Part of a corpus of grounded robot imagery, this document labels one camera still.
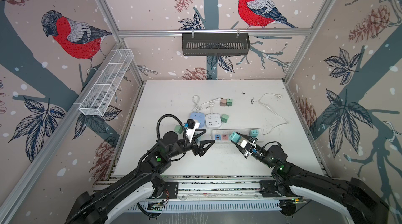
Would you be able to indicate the black wire basket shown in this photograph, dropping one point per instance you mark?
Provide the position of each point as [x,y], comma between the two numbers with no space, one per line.
[215,44]

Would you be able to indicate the white square power socket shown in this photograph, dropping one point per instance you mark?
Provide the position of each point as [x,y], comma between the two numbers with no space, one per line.
[213,121]

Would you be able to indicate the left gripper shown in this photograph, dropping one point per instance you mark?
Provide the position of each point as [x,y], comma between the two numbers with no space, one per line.
[196,149]

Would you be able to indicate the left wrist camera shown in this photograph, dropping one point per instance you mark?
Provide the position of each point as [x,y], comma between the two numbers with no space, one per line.
[190,128]

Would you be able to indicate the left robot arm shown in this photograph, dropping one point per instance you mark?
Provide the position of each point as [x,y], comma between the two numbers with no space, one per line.
[145,181]

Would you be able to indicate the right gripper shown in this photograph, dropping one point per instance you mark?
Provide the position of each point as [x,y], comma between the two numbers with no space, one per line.
[243,150]

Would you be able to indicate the green plug adapter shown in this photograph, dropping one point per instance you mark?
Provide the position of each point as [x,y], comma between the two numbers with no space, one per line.
[178,129]
[224,118]
[229,102]

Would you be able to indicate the long white power strip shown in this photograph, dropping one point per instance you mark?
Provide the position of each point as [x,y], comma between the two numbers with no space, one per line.
[222,135]

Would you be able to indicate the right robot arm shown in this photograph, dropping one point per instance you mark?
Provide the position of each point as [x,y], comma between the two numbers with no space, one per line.
[353,198]

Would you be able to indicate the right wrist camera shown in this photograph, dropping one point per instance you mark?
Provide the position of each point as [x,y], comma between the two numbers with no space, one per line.
[248,146]

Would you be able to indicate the teal plug adapter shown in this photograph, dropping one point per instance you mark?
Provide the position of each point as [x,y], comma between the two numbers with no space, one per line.
[234,137]
[254,133]

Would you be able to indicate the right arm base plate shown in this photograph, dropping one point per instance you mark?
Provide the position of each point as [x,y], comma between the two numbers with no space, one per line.
[269,188]

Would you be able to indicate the white mesh shelf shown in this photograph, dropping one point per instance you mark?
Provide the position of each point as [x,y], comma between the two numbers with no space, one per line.
[102,92]

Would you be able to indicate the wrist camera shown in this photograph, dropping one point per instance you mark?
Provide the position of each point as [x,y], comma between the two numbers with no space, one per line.
[248,146]
[190,128]

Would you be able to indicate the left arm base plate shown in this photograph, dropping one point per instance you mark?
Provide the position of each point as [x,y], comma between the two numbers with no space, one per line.
[169,190]

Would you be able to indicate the brown plug adapter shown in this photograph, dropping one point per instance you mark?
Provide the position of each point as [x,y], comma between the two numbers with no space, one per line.
[223,102]

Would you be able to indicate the blue square power socket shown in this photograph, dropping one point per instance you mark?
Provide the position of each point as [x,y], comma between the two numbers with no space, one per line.
[199,117]

